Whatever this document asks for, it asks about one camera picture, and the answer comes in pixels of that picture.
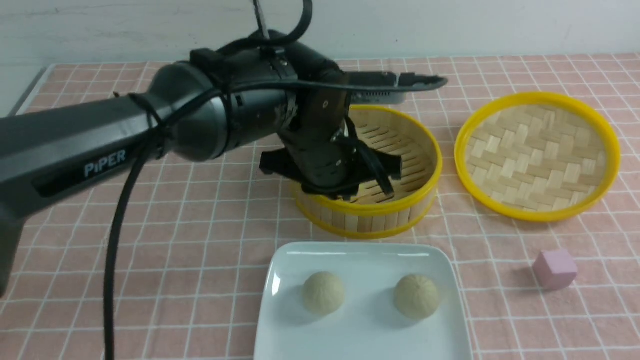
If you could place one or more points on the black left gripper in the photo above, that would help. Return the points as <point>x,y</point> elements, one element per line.
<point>323,153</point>

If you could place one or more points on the white steamed bun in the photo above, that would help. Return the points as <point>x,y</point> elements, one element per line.
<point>323,293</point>
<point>416,297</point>

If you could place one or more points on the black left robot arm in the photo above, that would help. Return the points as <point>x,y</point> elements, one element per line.
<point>200,109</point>

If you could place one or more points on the white square plate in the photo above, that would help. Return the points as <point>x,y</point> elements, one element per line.
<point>368,325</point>

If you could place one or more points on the bamboo steamer basket yellow rim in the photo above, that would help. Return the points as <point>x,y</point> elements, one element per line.
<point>372,214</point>

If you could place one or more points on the pink checkered tablecloth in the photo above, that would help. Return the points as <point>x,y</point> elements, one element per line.
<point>198,239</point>

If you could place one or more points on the woven bamboo steamer lid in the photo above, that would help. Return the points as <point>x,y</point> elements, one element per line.
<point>540,157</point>

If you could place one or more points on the pink cube block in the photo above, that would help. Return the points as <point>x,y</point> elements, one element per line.
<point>555,269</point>

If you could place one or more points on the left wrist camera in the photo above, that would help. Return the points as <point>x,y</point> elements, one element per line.
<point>389,88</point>

